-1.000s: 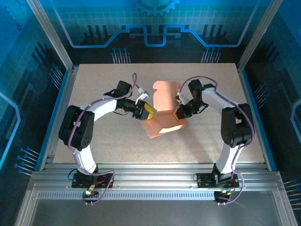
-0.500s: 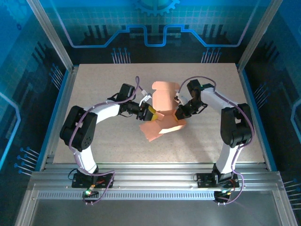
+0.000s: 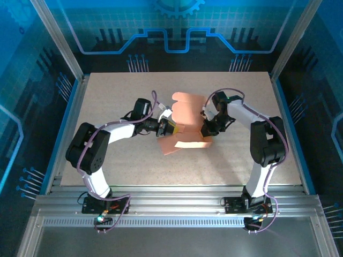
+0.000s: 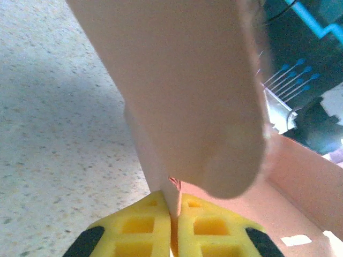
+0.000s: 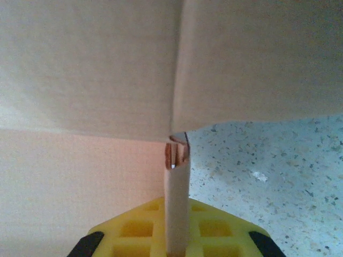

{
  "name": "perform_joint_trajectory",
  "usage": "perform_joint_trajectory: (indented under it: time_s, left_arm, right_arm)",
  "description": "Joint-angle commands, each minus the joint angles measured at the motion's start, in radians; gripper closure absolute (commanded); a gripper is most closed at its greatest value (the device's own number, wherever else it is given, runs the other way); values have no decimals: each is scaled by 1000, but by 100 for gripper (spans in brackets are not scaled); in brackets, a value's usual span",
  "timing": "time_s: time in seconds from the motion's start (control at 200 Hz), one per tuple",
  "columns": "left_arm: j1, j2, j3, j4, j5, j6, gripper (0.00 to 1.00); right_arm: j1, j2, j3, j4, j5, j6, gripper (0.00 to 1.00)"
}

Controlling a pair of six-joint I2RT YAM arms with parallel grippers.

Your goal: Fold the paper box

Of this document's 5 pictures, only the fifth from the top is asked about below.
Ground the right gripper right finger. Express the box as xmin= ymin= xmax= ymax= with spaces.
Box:
xmin=184 ymin=198 xmax=288 ymax=257

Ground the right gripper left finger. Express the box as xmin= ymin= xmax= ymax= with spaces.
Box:
xmin=66 ymin=196 xmax=167 ymax=257

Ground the brown cardboard paper box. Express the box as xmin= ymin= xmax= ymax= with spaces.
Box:
xmin=0 ymin=0 xmax=343 ymax=257

